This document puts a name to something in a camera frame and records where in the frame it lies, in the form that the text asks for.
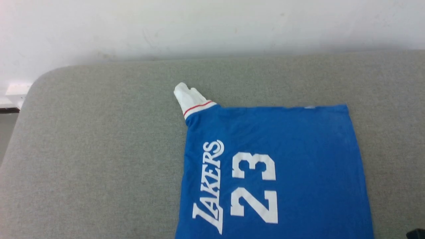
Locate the blue Lakers jersey shirt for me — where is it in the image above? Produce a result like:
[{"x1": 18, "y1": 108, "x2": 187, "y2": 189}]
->
[{"x1": 174, "y1": 82, "x2": 375, "y2": 239}]

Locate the grey fabric sofa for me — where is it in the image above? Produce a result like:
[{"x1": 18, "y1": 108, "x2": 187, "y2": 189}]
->
[{"x1": 0, "y1": 50, "x2": 425, "y2": 239}]

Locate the white wall baseboard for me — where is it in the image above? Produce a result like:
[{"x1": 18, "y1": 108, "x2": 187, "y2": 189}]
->
[{"x1": 0, "y1": 82, "x2": 32, "y2": 114}]

